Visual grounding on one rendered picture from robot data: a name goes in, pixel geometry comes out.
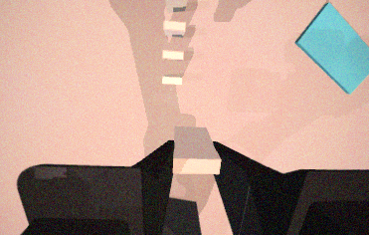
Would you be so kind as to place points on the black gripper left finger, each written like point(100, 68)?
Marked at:
point(137, 194)

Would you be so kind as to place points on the beige domino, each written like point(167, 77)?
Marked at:
point(172, 55)
point(176, 5)
point(194, 151)
point(172, 80)
point(174, 29)

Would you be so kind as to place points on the light blue flat rectangular block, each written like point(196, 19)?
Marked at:
point(334, 46)

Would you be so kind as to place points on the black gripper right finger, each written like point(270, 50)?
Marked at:
point(260, 200)

